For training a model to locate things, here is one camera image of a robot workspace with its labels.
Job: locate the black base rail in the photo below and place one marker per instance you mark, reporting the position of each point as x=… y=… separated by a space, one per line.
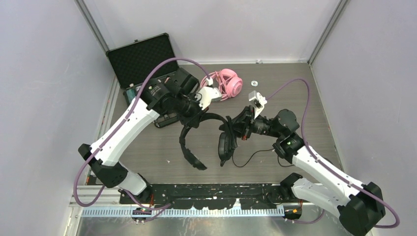
x=217 y=196

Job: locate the black headphones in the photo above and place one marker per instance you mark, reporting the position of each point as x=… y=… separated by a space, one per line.
x=227 y=142

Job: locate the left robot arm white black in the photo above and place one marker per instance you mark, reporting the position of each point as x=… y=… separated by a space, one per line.
x=180 y=93

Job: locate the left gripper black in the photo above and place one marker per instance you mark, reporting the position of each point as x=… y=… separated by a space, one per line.
x=193 y=121

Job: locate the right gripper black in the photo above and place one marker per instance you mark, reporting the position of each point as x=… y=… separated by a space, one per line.
x=243 y=124

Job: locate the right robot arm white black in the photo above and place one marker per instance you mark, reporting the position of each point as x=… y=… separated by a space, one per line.
x=357 y=205

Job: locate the black poker chip case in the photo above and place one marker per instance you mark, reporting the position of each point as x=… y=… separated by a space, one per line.
x=133 y=62

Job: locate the pink headphones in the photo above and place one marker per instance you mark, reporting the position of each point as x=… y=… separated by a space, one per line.
x=228 y=83

